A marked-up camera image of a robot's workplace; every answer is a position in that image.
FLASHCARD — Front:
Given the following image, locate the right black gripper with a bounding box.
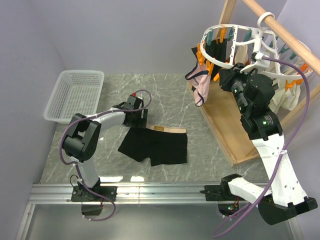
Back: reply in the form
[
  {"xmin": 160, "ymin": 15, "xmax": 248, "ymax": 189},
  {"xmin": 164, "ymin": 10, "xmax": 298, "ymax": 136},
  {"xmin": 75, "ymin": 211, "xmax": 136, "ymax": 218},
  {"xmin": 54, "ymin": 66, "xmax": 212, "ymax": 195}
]
[{"xmin": 218, "ymin": 62, "xmax": 255, "ymax": 115}]

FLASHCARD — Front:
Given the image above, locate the pink underwear navy trim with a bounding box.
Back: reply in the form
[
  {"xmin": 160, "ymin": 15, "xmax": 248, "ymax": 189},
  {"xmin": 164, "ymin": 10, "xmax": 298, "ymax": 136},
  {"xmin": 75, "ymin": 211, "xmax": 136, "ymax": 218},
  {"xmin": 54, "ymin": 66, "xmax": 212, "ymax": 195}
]
[{"xmin": 185, "ymin": 61, "xmax": 211, "ymax": 107}]

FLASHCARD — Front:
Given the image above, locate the white round clip hanger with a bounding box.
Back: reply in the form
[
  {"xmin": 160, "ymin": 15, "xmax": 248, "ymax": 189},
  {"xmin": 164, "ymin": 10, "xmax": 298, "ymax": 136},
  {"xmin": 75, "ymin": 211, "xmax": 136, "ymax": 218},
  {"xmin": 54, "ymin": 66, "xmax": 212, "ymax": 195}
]
[{"xmin": 198, "ymin": 11, "xmax": 313, "ymax": 81}]

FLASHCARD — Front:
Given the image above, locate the black boxer briefs tan waistband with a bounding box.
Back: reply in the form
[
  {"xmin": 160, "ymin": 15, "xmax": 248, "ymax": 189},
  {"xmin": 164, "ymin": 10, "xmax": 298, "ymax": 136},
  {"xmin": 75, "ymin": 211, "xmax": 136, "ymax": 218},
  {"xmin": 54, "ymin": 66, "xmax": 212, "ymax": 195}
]
[{"xmin": 118, "ymin": 124, "xmax": 188, "ymax": 167}]

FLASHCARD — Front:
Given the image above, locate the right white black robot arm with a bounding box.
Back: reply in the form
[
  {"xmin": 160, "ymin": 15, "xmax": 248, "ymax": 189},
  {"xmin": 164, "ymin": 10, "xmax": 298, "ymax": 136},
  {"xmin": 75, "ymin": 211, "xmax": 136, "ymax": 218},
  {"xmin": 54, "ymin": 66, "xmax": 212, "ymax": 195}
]
[{"xmin": 218, "ymin": 63, "xmax": 318, "ymax": 225}]

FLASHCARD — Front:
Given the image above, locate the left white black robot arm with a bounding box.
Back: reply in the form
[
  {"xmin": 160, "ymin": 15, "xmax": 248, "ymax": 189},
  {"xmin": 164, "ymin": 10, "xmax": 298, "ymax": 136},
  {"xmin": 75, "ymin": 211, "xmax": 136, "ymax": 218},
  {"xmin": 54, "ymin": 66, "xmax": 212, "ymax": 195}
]
[{"xmin": 59, "ymin": 92, "xmax": 150, "ymax": 201}]

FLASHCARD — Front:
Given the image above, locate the cream hanging underwear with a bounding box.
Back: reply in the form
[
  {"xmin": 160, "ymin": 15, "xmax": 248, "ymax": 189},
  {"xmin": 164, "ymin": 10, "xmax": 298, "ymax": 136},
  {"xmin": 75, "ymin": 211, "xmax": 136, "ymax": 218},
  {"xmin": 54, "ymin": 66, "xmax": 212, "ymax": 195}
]
[{"xmin": 236, "ymin": 42, "xmax": 281, "ymax": 76}]

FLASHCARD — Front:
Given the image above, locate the pale green hanging underwear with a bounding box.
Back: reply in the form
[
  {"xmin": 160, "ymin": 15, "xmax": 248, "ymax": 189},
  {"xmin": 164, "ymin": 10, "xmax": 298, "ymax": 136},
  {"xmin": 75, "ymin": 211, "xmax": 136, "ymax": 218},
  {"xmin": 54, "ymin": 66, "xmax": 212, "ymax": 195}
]
[{"xmin": 268, "ymin": 78, "xmax": 304, "ymax": 114}]

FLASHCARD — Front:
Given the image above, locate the black hanging garment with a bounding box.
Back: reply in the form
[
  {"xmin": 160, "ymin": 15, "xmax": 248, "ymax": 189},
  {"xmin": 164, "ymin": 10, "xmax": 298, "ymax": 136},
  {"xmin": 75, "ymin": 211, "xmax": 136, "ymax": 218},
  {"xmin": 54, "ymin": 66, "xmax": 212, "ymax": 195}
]
[{"xmin": 191, "ymin": 38, "xmax": 227, "ymax": 66}]

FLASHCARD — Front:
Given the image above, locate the white plastic basket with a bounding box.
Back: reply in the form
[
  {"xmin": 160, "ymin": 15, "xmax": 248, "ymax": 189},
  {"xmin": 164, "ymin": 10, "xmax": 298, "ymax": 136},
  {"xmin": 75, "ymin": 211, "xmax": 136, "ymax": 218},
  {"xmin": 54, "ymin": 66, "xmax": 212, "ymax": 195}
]
[{"xmin": 43, "ymin": 69, "xmax": 105, "ymax": 124}]

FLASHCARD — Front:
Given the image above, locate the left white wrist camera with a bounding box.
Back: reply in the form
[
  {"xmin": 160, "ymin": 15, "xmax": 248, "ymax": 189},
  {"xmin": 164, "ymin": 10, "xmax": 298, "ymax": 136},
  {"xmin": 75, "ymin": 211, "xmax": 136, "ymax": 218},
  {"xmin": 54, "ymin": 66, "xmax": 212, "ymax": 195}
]
[{"xmin": 131, "ymin": 92, "xmax": 144, "ymax": 101}]

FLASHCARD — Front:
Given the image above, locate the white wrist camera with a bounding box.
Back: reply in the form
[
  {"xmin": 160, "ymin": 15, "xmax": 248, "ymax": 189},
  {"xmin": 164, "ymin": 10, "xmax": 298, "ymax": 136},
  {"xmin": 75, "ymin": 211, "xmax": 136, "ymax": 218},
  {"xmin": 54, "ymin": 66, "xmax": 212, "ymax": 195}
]
[
  {"xmin": 251, "ymin": 51, "xmax": 265, "ymax": 62},
  {"xmin": 131, "ymin": 92, "xmax": 144, "ymax": 101}
]

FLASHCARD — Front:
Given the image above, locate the wooden drying rack frame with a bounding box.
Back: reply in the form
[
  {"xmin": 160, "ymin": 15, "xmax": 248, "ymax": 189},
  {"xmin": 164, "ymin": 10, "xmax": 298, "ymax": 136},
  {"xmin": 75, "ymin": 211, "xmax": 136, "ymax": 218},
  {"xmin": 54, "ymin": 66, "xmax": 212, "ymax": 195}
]
[{"xmin": 186, "ymin": 0, "xmax": 320, "ymax": 168}]

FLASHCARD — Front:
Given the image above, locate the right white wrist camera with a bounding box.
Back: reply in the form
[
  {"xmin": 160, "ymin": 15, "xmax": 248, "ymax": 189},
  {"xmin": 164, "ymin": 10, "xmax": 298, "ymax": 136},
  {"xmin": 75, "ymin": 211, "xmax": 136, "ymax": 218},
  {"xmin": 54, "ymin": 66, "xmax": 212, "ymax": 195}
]
[{"xmin": 251, "ymin": 51, "xmax": 265, "ymax": 62}]

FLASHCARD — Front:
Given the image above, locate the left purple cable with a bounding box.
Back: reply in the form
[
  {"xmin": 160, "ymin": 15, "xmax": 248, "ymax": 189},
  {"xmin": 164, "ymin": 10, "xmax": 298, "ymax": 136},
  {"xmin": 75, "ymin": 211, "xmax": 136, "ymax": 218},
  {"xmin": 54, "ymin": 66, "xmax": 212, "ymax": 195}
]
[{"xmin": 59, "ymin": 89, "xmax": 152, "ymax": 222}]

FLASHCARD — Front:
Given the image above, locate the purple cable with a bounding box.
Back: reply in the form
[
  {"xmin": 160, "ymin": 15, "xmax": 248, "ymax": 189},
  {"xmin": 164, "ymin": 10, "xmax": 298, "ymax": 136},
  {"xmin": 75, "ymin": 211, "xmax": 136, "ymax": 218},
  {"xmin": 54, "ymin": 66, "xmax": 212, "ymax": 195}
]
[
  {"xmin": 59, "ymin": 89, "xmax": 152, "ymax": 222},
  {"xmin": 212, "ymin": 56, "xmax": 311, "ymax": 238}
]

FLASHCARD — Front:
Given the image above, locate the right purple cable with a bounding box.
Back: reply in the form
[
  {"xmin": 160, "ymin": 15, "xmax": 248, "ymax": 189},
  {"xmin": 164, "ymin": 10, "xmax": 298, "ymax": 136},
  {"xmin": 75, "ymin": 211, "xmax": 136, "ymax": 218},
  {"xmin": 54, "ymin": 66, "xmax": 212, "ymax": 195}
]
[{"xmin": 212, "ymin": 56, "xmax": 311, "ymax": 238}]

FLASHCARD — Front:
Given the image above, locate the aluminium mounting rail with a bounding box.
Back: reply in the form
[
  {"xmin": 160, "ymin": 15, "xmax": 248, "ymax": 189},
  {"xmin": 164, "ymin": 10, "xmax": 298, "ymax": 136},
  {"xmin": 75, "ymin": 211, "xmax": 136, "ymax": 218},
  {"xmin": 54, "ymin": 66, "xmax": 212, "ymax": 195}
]
[{"xmin": 14, "ymin": 181, "xmax": 301, "ymax": 240}]

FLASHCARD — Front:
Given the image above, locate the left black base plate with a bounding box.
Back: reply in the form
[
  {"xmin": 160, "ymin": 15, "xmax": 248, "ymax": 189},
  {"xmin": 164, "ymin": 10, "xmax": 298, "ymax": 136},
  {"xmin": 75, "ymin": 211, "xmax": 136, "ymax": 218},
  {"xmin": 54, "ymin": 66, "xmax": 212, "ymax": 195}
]
[{"xmin": 69, "ymin": 174, "xmax": 118, "ymax": 219}]

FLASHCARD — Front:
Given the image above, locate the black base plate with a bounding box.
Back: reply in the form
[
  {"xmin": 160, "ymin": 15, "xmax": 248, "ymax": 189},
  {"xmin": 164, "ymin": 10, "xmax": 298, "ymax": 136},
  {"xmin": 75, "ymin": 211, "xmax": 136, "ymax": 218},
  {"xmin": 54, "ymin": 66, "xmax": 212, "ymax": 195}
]
[
  {"xmin": 199, "ymin": 173, "xmax": 243, "ymax": 217},
  {"xmin": 69, "ymin": 174, "xmax": 118, "ymax": 219}
]

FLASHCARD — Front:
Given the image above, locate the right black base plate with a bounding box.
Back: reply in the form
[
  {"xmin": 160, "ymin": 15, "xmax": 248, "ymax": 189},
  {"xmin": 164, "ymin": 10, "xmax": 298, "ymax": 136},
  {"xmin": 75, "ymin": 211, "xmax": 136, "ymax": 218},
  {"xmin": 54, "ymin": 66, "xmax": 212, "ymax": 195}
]
[{"xmin": 199, "ymin": 173, "xmax": 243, "ymax": 217}]

